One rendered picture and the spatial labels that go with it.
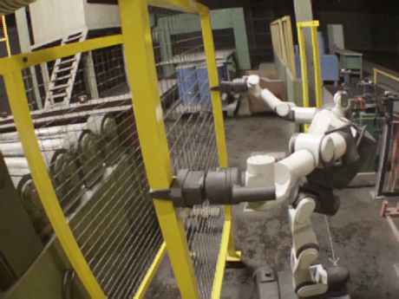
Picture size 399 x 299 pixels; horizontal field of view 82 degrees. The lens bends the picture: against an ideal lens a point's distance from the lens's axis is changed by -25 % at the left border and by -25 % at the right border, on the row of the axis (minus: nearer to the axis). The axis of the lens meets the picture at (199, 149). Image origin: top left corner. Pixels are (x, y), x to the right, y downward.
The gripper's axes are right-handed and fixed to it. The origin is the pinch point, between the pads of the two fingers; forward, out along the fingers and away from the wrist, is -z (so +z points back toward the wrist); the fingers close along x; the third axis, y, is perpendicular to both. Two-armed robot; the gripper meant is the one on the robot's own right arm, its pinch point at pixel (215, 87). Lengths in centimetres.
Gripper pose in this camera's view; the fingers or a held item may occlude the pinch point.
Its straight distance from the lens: 177.9
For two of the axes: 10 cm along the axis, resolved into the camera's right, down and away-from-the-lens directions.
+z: 9.8, -0.5, -2.0
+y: -1.3, -9.1, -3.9
